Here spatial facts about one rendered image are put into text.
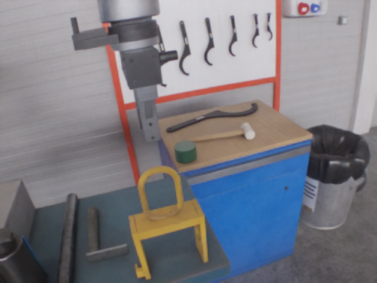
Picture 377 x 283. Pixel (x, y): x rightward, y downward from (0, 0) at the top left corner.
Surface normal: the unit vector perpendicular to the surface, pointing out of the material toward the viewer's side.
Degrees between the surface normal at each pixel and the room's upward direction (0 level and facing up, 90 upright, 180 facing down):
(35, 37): 90
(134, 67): 90
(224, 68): 90
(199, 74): 90
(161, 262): 0
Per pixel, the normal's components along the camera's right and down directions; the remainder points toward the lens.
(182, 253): -0.10, -0.87
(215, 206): 0.29, 0.44
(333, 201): -0.24, 0.53
